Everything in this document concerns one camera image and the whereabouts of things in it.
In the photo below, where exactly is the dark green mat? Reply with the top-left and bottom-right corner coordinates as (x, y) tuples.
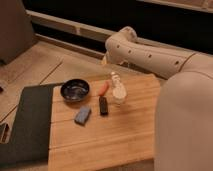
(0, 83), (59, 168)

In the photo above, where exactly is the orange carrot toy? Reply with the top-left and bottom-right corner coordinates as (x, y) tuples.
(98, 81), (109, 96)

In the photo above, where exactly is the dark object at left edge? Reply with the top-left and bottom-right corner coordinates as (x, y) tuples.
(0, 123), (9, 143)

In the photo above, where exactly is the dark blue bowl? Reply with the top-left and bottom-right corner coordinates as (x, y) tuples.
(60, 79), (90, 102)

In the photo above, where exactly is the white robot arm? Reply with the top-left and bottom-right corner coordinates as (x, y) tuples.
(105, 27), (213, 171)

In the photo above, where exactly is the black rectangular block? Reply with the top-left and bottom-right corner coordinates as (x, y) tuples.
(99, 96), (108, 115)

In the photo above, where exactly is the wooden board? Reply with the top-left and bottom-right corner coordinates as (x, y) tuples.
(48, 74), (160, 171)

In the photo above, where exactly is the blue sponge block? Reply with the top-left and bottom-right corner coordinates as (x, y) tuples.
(74, 106), (91, 125)

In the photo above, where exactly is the brown sofa corner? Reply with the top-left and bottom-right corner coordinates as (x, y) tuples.
(0, 0), (37, 65)

